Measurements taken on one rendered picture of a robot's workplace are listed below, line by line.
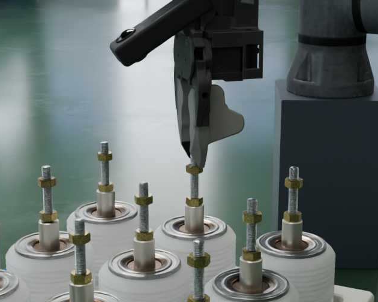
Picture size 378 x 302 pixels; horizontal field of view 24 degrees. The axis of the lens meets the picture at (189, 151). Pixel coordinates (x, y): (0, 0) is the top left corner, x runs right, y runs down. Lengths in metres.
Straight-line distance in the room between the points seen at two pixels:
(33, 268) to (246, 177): 1.16
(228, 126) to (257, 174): 1.12
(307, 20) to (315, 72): 0.09
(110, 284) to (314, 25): 0.73
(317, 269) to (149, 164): 1.25
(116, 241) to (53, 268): 0.12
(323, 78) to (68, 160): 0.90
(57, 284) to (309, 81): 0.70
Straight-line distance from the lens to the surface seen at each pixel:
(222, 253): 0.98
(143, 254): 0.90
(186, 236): 0.97
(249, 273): 0.85
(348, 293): 1.03
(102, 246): 1.03
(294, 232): 0.95
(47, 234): 0.95
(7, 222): 1.79
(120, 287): 0.88
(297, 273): 0.93
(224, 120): 0.95
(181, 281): 0.89
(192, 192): 0.99
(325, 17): 1.47
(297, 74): 1.50
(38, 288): 0.94
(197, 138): 0.94
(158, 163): 2.14
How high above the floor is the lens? 0.61
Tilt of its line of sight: 16 degrees down
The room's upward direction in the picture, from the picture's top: straight up
